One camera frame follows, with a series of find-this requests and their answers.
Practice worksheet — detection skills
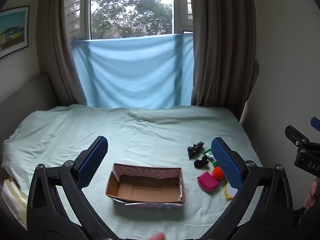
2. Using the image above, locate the person's left hand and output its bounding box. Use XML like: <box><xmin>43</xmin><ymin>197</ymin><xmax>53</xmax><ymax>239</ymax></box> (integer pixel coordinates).
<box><xmin>146</xmin><ymin>232</ymin><xmax>166</xmax><ymax>240</ymax></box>

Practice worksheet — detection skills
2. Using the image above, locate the cream folded bedding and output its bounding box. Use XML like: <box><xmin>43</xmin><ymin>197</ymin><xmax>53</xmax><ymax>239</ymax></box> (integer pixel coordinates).
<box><xmin>1</xmin><ymin>177</ymin><xmax>28</xmax><ymax>227</ymax></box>

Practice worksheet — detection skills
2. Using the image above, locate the beige upholstered headboard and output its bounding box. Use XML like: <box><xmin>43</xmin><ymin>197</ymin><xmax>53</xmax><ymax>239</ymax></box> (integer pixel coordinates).
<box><xmin>0</xmin><ymin>73</ymin><xmax>59</xmax><ymax>145</ymax></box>

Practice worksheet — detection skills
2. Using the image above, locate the window with white frame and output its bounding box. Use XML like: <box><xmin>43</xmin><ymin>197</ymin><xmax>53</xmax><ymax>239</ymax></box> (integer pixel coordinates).
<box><xmin>64</xmin><ymin>0</ymin><xmax>194</xmax><ymax>41</ymax></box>

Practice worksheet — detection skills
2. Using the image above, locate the orange fluffy pompom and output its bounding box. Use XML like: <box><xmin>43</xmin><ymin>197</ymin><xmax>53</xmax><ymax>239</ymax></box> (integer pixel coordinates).
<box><xmin>212</xmin><ymin>166</ymin><xmax>223</xmax><ymax>181</ymax></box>

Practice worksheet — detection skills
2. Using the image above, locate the bed with pale green sheet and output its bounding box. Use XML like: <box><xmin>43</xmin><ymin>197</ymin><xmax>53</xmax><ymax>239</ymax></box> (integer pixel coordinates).
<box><xmin>1</xmin><ymin>104</ymin><xmax>266</xmax><ymax>240</ymax></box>

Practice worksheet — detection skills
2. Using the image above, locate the cardboard box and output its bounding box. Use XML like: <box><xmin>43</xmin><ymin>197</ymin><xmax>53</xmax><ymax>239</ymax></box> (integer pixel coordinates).
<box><xmin>105</xmin><ymin>163</ymin><xmax>186</xmax><ymax>209</ymax></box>

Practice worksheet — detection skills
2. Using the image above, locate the brown curtain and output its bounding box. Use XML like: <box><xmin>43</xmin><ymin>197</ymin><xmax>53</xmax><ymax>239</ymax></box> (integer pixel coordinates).
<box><xmin>37</xmin><ymin>0</ymin><xmax>88</xmax><ymax>106</ymax></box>
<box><xmin>190</xmin><ymin>0</ymin><xmax>260</xmax><ymax>121</ymax></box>

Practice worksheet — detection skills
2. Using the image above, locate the plain black scrunchie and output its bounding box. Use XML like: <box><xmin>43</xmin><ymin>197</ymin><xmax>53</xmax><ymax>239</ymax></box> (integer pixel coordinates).
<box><xmin>193</xmin><ymin>155</ymin><xmax>211</xmax><ymax>168</ymax></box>

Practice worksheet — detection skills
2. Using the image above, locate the framed wall poster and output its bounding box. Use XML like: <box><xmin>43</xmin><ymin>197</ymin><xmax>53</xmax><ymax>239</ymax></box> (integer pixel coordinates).
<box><xmin>0</xmin><ymin>5</ymin><xmax>31</xmax><ymax>59</ymax></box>

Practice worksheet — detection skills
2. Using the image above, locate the person's right hand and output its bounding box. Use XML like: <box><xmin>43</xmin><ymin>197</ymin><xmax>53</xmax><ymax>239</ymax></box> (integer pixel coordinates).
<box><xmin>304</xmin><ymin>177</ymin><xmax>320</xmax><ymax>209</ymax></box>

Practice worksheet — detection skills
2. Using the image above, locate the light blue hanging cloth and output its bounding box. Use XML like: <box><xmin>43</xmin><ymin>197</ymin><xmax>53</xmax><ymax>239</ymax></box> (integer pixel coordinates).
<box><xmin>71</xmin><ymin>33</ymin><xmax>195</xmax><ymax>110</ymax></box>

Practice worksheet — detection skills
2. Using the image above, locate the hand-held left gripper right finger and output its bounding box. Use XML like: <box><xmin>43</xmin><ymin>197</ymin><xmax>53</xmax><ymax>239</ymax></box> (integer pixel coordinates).
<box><xmin>200</xmin><ymin>137</ymin><xmax>293</xmax><ymax>240</ymax></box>

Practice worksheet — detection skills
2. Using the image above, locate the person's right forearm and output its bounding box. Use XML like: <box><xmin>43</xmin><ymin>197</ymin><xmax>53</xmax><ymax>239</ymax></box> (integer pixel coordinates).
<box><xmin>294</xmin><ymin>205</ymin><xmax>320</xmax><ymax>240</ymax></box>

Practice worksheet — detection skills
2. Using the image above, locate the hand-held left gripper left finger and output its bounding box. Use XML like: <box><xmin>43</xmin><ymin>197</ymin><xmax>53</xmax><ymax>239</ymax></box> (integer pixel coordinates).
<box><xmin>26</xmin><ymin>135</ymin><xmax>118</xmax><ymax>240</ymax></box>

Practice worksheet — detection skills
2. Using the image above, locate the black patterned scrunchie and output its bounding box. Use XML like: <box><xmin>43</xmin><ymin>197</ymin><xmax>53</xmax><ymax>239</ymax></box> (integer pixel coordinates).
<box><xmin>187</xmin><ymin>142</ymin><xmax>205</xmax><ymax>159</ymax></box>

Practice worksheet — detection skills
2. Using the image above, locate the yellow rimmed white mesh puff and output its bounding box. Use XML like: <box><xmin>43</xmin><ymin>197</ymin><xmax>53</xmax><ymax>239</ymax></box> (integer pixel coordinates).
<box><xmin>225</xmin><ymin>182</ymin><xmax>239</xmax><ymax>201</ymax></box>

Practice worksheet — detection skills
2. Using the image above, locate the pink zip pouch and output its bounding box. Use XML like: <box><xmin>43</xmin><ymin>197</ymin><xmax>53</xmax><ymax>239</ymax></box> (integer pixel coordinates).
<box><xmin>197</xmin><ymin>172</ymin><xmax>220</xmax><ymax>193</ymax></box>

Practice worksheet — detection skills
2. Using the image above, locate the green wet wipes packet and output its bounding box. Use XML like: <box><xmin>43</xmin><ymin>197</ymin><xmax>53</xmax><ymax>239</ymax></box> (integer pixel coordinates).
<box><xmin>202</xmin><ymin>148</ymin><xmax>218</xmax><ymax>167</ymax></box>

